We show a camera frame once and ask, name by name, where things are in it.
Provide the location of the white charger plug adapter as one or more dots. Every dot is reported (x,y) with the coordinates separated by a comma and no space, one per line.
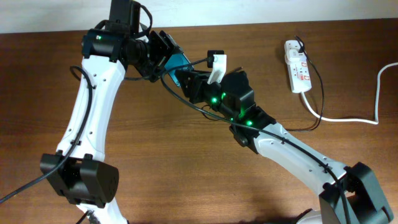
(293,56)

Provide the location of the white power strip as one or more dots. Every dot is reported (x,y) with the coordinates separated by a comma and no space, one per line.
(299,77)

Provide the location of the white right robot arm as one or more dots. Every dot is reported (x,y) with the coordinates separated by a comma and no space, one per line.
(346,194)

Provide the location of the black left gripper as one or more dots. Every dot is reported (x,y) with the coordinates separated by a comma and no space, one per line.
(167,46)

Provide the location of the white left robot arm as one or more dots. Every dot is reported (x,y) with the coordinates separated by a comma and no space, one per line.
(77,170)

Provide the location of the smartphone with cyan screen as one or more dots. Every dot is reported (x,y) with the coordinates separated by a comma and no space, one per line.
(174,61)

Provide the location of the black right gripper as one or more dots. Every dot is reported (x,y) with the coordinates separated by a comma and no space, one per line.
(189,82)

